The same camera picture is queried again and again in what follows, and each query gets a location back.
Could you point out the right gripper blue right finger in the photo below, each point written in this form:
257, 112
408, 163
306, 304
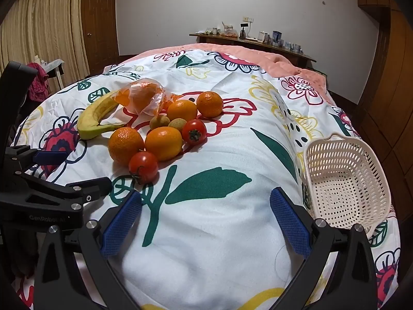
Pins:
352, 283

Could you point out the beige curtain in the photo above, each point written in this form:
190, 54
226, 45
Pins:
50, 29

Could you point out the mandarin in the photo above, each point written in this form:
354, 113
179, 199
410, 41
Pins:
210, 104

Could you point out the yellow banana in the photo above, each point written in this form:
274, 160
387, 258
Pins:
88, 124

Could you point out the pink quilt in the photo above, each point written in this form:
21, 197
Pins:
274, 64

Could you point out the left green longan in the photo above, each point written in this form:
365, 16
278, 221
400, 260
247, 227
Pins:
159, 121

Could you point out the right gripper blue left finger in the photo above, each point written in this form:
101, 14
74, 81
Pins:
58, 280

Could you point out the green longan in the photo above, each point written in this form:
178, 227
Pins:
159, 121
177, 123

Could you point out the red tomato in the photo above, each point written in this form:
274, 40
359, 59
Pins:
143, 167
194, 132

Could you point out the brown wooden door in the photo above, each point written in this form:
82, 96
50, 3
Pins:
99, 32

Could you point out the plastic bag of oranges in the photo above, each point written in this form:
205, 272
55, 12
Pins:
145, 96

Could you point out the pink cloth on chair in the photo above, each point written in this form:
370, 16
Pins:
38, 90

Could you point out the wooden sideboard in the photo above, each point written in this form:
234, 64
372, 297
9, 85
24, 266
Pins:
297, 59

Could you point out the right green longan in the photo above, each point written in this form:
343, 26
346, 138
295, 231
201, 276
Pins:
177, 123

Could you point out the white folding table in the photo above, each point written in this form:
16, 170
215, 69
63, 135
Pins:
54, 69

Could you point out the wooden wardrobe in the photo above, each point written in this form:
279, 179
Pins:
384, 113

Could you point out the smooth orange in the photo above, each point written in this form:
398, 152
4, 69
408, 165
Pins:
164, 142
184, 109

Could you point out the cream plastic basket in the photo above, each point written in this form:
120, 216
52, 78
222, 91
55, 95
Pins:
346, 183

